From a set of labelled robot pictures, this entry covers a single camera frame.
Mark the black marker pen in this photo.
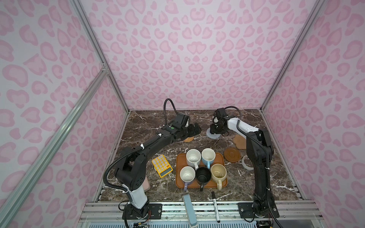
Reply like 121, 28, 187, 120
211, 191, 221, 223

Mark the light blue mug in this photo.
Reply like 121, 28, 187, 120
201, 148, 216, 169

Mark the white speckled mug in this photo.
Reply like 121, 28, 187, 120
186, 149, 202, 170

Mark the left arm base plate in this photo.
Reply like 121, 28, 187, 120
122, 202, 163, 220

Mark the light blue stapler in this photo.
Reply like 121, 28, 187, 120
182, 193, 198, 228

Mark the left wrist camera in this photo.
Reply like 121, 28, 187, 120
172, 113, 190, 129

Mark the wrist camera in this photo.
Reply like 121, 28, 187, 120
172, 113, 190, 129
213, 108, 228, 123

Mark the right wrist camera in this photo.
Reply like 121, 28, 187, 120
213, 108, 228, 123

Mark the orange rectangular tray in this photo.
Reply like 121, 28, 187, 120
176, 153, 228, 191

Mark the clear tape roll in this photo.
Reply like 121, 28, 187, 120
241, 155, 254, 171

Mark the cream yellow mug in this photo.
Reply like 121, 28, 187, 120
211, 164, 227, 190

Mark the rattan round coaster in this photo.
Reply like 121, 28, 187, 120
184, 136, 194, 143

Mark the pink case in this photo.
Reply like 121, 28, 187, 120
142, 177, 151, 192

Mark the grey blue round coaster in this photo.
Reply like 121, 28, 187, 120
206, 128, 221, 140

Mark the brown paw shaped coaster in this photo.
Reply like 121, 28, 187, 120
233, 135, 247, 150

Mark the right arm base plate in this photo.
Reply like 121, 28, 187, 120
237, 202, 280, 222

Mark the white mug purple handle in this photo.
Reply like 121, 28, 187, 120
180, 166, 195, 192

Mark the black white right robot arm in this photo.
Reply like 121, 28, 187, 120
207, 116, 275, 217

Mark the brown wooden round coaster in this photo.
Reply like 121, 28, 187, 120
223, 147, 241, 163

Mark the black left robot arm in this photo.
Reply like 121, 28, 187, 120
115, 123, 202, 210

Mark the black mug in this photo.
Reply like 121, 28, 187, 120
195, 167, 212, 192

